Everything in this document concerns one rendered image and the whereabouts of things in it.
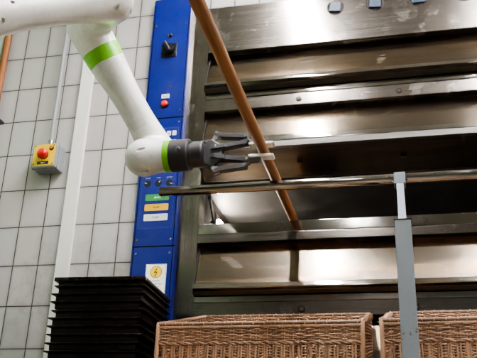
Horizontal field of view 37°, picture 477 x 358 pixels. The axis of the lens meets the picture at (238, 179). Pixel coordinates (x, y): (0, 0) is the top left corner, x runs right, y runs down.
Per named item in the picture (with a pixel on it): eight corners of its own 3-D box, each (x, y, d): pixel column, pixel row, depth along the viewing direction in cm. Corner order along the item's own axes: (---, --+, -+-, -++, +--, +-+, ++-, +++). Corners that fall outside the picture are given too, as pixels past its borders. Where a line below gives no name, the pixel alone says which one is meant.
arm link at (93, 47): (70, 3, 207) (102, -6, 215) (52, 23, 216) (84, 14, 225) (102, 59, 208) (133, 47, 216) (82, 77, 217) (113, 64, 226)
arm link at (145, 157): (121, 180, 203) (116, 142, 201) (136, 173, 215) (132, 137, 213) (168, 178, 200) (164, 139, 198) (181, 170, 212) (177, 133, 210)
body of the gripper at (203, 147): (196, 147, 208) (226, 145, 206) (194, 173, 205) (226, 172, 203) (189, 135, 201) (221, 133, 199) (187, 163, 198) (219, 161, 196)
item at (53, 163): (38, 175, 275) (42, 151, 279) (62, 173, 273) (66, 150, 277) (29, 167, 269) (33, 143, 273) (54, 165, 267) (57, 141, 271)
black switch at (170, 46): (161, 57, 281) (162, 34, 285) (176, 56, 279) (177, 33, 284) (157, 52, 277) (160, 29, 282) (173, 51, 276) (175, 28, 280)
